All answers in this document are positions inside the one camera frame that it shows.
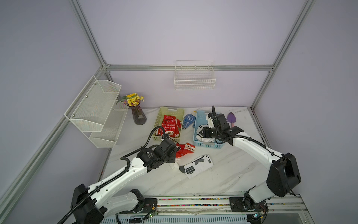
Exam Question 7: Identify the white sock black stripes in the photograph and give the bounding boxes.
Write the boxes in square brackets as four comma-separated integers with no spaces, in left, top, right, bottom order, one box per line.
[195,125,212,142]

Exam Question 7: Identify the small red santa sock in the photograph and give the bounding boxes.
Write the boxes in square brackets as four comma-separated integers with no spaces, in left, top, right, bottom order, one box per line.
[176,143,196,158]

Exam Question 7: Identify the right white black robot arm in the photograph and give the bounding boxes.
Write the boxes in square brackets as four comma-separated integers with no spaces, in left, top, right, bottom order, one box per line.
[203,106,302,211]

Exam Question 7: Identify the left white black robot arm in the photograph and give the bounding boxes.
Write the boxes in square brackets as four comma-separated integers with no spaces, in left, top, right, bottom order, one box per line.
[59,133,180,224]

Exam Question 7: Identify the blue plastic basket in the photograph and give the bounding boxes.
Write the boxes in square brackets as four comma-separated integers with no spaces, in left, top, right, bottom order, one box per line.
[193,111,223,149]

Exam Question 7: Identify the green plastic basket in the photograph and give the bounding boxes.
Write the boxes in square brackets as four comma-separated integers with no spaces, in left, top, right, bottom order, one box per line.
[154,106,185,142]

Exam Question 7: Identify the blue dotted work glove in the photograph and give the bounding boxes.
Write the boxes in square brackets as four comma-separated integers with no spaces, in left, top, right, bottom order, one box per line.
[182,112,196,129]

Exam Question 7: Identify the dark glass vase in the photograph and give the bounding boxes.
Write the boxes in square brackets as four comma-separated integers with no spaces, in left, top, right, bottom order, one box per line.
[131,104,147,126]

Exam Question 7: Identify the yellow flower bouquet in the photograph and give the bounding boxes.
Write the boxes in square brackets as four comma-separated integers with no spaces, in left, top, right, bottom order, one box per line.
[119,93,144,107]

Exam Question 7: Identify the white two-tier mesh shelf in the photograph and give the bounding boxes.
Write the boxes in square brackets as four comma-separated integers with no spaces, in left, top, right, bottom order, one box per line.
[64,76,129,148]

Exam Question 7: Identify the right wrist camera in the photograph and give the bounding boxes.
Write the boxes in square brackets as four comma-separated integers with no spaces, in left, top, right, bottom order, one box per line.
[207,114,216,128]

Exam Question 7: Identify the purple trowel pink handle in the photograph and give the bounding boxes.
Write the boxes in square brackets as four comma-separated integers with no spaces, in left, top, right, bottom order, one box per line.
[227,112,236,127]

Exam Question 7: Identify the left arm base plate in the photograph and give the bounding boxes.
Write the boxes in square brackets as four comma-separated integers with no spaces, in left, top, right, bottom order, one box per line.
[120,198,158,214]

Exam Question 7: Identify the white wire wall basket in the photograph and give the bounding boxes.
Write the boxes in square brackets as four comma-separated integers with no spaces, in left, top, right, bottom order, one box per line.
[174,60,216,91]

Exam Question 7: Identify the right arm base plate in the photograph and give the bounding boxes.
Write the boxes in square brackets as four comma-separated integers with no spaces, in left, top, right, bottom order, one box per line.
[229,197,268,212]

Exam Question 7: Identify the aluminium rail bench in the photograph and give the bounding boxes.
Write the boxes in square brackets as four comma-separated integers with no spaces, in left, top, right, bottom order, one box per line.
[100,192,314,224]

